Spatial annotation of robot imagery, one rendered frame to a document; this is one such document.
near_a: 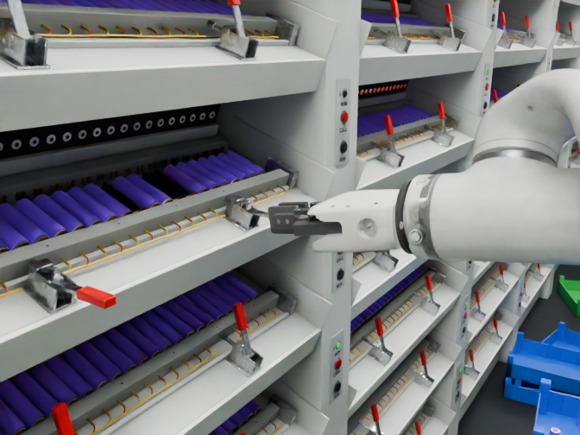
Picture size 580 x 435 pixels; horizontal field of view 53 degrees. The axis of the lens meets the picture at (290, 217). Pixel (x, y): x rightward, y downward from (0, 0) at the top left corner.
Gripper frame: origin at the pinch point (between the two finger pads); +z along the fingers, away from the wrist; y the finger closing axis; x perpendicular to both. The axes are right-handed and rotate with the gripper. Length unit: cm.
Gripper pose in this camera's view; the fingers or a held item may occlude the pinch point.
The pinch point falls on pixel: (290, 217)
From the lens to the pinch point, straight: 68.0
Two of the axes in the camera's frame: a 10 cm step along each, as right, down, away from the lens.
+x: -1.4, -9.7, -1.9
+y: 5.6, -2.4, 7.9
